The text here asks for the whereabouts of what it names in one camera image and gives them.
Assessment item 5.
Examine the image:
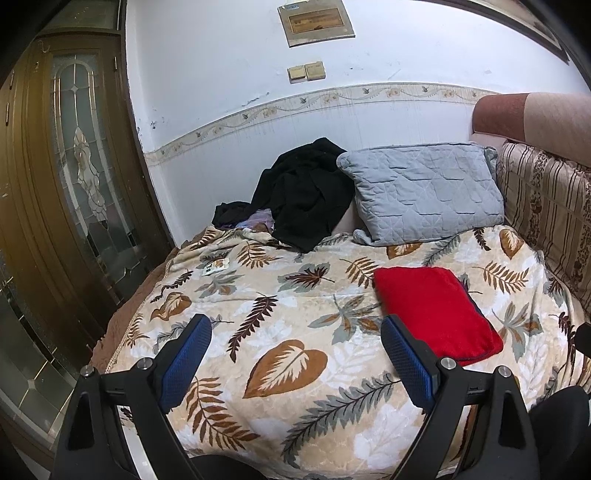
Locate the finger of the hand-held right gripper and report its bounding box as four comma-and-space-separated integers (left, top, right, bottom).
574, 322, 591, 357

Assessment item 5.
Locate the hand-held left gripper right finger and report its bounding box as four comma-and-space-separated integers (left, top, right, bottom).
380, 314, 542, 480

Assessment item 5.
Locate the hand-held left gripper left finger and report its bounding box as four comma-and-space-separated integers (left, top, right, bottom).
50, 314, 214, 480

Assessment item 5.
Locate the red and blue knit sweater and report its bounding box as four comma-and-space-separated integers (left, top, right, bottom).
372, 266, 505, 367

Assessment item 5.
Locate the black clothes pile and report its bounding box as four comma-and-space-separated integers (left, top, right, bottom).
211, 137, 356, 254

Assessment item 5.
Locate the brown bed cover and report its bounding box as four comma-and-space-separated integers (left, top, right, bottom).
91, 228, 206, 374

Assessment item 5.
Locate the small printed packet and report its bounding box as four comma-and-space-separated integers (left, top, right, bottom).
201, 258, 231, 277

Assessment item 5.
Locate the black round object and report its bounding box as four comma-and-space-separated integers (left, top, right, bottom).
188, 453, 280, 480

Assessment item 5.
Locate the leaf print fleece blanket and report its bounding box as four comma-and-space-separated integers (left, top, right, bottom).
104, 224, 578, 472

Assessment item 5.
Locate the brown striped floral cushion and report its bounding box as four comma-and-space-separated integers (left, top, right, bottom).
496, 141, 591, 324

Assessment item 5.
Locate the purple cloth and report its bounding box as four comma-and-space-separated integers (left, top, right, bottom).
235, 208, 276, 233

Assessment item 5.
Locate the grey quilted pillow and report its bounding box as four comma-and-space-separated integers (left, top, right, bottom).
336, 143, 506, 247

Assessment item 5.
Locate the wooden door with glass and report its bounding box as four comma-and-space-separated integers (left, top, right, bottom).
0, 28, 178, 457

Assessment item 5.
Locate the brown padded headboard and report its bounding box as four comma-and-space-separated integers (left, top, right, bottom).
470, 92, 591, 148

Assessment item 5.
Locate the small framed wall picture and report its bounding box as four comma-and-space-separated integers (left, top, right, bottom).
277, 1, 357, 49

